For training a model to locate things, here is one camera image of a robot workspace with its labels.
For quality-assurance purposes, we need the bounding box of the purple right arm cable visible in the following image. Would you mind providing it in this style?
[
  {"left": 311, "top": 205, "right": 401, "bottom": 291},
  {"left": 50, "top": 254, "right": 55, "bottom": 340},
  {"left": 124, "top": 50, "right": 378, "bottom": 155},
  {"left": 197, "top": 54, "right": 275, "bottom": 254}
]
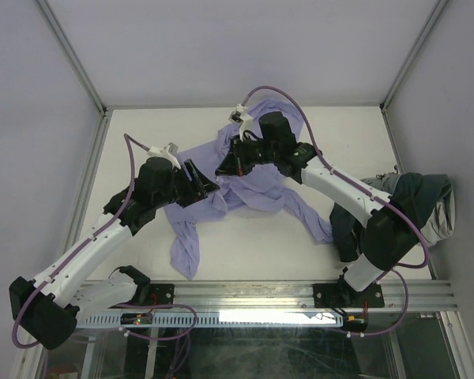
[{"left": 246, "top": 84, "right": 431, "bottom": 339}]

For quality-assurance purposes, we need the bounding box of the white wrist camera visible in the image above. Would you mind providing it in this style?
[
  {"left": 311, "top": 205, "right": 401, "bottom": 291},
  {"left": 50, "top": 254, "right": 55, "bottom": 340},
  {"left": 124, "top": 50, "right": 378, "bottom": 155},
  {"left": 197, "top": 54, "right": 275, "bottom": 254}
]
[
  {"left": 228, "top": 104, "right": 254, "bottom": 141},
  {"left": 147, "top": 142, "right": 181, "bottom": 169}
]

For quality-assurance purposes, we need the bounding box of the dark green grey jacket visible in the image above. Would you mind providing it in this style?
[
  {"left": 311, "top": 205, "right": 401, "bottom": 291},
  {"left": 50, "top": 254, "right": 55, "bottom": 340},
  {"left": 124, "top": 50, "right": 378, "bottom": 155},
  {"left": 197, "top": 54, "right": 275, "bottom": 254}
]
[{"left": 329, "top": 172, "right": 456, "bottom": 263}]

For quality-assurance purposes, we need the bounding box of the aluminium frame post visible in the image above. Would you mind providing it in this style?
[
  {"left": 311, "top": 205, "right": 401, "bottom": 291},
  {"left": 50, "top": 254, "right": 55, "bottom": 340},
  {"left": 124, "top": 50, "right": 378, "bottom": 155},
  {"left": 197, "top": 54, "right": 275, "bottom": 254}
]
[
  {"left": 33, "top": 0, "right": 107, "bottom": 115},
  {"left": 380, "top": 0, "right": 450, "bottom": 113}
]

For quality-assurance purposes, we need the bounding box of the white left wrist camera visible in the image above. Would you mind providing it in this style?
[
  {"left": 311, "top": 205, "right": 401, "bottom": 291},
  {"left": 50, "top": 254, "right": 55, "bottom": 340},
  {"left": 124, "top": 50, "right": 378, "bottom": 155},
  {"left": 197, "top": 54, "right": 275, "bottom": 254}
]
[{"left": 147, "top": 142, "right": 181, "bottom": 169}]

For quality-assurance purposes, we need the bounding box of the lilac purple jacket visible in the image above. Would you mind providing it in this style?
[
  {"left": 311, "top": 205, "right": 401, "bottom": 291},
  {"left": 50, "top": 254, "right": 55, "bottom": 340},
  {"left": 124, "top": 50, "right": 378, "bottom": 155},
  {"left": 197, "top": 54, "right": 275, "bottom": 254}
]
[{"left": 164, "top": 98, "right": 335, "bottom": 281}]

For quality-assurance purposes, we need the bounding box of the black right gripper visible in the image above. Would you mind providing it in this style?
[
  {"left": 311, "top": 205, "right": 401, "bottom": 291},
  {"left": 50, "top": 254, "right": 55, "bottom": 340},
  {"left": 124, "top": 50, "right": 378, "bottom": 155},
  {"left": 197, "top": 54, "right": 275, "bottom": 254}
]
[{"left": 215, "top": 133, "right": 278, "bottom": 177}]

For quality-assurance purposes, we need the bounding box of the aluminium right frame post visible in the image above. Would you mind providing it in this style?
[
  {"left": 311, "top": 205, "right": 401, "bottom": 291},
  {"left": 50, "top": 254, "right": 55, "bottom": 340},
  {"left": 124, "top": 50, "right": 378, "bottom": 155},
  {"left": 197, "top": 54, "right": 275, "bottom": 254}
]
[{"left": 380, "top": 0, "right": 450, "bottom": 113}]

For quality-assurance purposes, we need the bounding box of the aluminium mounting rail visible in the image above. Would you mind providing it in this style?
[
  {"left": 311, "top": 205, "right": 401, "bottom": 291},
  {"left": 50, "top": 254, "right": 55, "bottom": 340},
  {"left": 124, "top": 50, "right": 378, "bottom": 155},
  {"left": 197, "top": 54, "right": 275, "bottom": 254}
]
[{"left": 34, "top": 279, "right": 457, "bottom": 313}]

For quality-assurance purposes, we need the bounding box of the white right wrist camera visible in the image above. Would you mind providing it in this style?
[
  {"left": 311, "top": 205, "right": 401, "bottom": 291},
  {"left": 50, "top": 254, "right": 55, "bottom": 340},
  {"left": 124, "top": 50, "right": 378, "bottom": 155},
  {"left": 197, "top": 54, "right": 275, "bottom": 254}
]
[{"left": 228, "top": 104, "right": 254, "bottom": 141}]

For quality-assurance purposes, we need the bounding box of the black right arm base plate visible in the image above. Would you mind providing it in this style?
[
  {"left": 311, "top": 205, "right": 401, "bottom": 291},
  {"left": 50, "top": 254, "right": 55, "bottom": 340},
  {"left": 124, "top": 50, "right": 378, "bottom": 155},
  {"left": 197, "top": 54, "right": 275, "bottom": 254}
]
[{"left": 312, "top": 282, "right": 385, "bottom": 309}]

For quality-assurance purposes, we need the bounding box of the white slotted cable duct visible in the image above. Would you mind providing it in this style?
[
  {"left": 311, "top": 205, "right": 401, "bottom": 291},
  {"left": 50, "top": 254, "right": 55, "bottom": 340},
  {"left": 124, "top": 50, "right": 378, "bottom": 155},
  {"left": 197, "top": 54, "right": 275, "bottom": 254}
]
[{"left": 77, "top": 310, "right": 343, "bottom": 329}]

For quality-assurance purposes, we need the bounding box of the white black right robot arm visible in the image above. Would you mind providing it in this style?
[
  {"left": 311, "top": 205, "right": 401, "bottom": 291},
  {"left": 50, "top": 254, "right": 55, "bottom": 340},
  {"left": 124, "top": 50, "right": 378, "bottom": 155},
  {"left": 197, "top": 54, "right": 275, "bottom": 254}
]
[{"left": 216, "top": 109, "right": 422, "bottom": 306}]

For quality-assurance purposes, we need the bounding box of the aluminium left frame post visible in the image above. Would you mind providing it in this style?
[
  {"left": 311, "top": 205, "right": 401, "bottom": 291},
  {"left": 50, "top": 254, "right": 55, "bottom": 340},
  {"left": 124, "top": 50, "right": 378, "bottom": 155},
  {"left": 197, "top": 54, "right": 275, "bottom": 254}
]
[{"left": 33, "top": 0, "right": 107, "bottom": 115}]

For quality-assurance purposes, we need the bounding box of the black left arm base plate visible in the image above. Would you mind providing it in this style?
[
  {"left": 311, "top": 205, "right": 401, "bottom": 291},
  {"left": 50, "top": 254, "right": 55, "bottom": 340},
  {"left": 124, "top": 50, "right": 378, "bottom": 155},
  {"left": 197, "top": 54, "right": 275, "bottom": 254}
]
[{"left": 112, "top": 282, "right": 175, "bottom": 309}]

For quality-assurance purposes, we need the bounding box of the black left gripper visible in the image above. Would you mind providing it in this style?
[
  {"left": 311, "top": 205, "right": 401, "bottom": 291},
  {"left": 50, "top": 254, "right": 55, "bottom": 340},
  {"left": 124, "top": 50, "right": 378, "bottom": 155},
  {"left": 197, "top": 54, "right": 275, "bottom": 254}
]
[{"left": 154, "top": 159, "right": 219, "bottom": 208}]

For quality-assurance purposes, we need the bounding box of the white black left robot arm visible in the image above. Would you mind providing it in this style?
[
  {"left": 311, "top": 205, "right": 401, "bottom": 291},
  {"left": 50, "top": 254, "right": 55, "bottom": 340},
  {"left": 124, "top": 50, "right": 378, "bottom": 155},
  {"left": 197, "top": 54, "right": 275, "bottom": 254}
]
[{"left": 9, "top": 157, "right": 220, "bottom": 350}]

